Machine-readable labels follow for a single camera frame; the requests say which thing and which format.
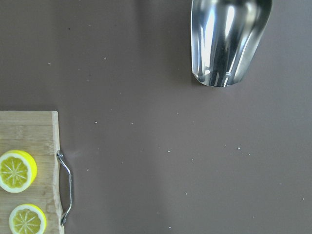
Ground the silver metal scoop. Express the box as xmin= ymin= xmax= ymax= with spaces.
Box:
xmin=190 ymin=0 xmax=273 ymax=87

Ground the bamboo cutting board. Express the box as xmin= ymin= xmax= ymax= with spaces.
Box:
xmin=0 ymin=111 xmax=65 ymax=234

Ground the metal cutting board handle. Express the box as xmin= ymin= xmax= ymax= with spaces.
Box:
xmin=56 ymin=150 xmax=74 ymax=227

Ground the lemon half near handle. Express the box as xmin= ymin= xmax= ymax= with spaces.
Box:
xmin=0 ymin=150 xmax=38 ymax=193

